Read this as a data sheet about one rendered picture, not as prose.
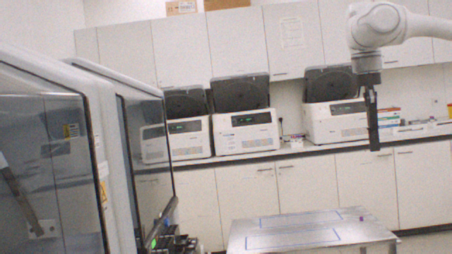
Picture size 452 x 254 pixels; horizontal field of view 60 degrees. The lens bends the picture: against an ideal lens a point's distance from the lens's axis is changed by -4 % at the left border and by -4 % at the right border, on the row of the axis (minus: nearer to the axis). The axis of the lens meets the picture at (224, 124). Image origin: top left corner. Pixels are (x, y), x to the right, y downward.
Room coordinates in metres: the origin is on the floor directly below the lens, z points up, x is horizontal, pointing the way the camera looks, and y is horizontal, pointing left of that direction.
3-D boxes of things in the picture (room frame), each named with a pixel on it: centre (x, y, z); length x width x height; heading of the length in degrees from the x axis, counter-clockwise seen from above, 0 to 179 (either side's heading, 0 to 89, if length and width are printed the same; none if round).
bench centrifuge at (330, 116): (3.68, -1.03, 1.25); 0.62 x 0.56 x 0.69; 178
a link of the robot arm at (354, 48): (1.18, -0.44, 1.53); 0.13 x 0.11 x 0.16; 173
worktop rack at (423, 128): (3.49, -1.62, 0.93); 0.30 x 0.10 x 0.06; 80
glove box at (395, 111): (3.81, -1.57, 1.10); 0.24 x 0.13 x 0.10; 87
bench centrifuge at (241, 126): (3.71, -0.18, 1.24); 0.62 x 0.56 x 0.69; 179
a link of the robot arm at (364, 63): (1.20, -0.44, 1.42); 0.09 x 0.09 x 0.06
